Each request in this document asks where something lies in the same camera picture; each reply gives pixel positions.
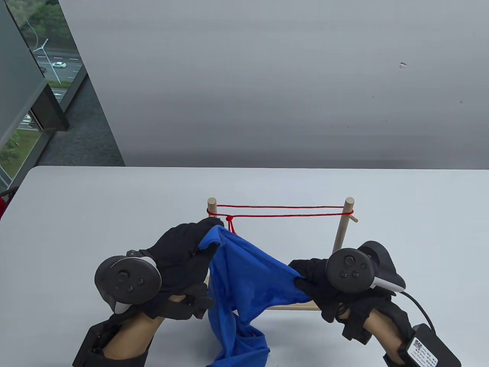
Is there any person's left hand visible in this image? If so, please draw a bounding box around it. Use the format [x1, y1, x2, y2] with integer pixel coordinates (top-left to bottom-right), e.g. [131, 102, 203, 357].
[143, 217, 225, 321]

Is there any person's right hand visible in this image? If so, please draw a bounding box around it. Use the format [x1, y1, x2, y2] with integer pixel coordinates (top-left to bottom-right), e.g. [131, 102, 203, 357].
[288, 258, 413, 344]

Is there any wooden rack with posts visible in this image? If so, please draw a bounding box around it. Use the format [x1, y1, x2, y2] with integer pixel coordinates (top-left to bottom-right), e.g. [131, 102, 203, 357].
[204, 197, 359, 311]

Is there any blue towel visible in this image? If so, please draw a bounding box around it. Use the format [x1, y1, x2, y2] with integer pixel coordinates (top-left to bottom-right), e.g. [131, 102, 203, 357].
[198, 225, 311, 367]

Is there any red elastic cord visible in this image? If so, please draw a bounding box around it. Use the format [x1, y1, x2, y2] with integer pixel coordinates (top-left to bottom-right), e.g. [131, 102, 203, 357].
[207, 205, 354, 234]

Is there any person's right forearm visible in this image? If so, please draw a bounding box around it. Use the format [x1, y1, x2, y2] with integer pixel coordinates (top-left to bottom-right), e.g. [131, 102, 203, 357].
[361, 308, 405, 354]

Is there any person's left forearm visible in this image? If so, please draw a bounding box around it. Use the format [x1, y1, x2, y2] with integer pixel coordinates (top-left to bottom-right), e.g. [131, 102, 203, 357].
[103, 294, 188, 360]

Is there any black and white controller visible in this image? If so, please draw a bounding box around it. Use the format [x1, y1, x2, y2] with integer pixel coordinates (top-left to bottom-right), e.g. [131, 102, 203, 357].
[326, 241, 406, 294]
[94, 255, 162, 315]

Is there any red object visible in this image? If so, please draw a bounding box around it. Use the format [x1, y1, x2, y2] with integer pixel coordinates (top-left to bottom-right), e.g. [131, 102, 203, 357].
[0, 191, 13, 222]

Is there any glass window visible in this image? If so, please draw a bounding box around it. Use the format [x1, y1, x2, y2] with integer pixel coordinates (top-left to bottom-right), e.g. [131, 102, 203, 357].
[0, 0, 88, 192]

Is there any black cable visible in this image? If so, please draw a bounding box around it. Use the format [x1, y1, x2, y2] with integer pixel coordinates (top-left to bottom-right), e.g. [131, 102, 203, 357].
[403, 291, 436, 333]

